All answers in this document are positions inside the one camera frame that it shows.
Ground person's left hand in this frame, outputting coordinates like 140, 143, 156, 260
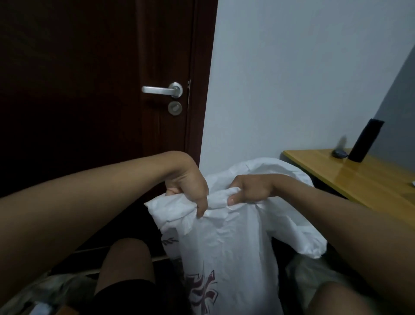
164, 152, 210, 219

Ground person's right hand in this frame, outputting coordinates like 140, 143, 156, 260
227, 174, 283, 207

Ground white bag with red print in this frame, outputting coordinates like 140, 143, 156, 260
144, 157, 327, 315

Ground grey woven sack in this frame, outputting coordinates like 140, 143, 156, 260
285, 254, 351, 309

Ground green woven sack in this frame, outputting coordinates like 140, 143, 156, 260
0, 272, 98, 315

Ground person's right forearm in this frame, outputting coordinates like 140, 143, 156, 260
275, 177, 415, 315

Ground person's left forearm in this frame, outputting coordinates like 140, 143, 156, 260
0, 151, 185, 305

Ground person's left leg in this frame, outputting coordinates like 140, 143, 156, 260
94, 238, 156, 294

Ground person's leg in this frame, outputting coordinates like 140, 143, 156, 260
94, 238, 156, 294
306, 281, 377, 315

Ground person's right leg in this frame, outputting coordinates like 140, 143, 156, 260
306, 281, 377, 315

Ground dark brown wooden door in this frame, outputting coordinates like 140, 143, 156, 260
185, 0, 220, 166

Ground yellow wooden desk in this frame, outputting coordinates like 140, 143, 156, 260
283, 148, 415, 229

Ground black cylindrical bottle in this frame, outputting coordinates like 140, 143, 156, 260
348, 119, 386, 163

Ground black shorts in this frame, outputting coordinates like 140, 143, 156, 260
87, 279, 188, 315

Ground silver door handle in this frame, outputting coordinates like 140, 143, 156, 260
141, 81, 184, 99

